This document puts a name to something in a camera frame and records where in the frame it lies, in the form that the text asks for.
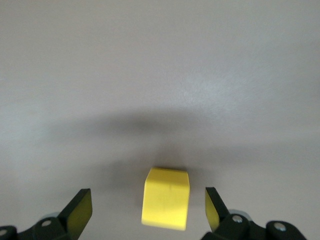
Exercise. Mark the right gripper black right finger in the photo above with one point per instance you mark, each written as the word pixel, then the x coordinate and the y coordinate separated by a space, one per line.
pixel 225 225

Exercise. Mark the yellow block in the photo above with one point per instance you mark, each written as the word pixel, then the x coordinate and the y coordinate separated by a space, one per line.
pixel 165 200

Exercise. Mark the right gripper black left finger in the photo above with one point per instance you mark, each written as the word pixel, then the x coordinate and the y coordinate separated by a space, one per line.
pixel 75 215

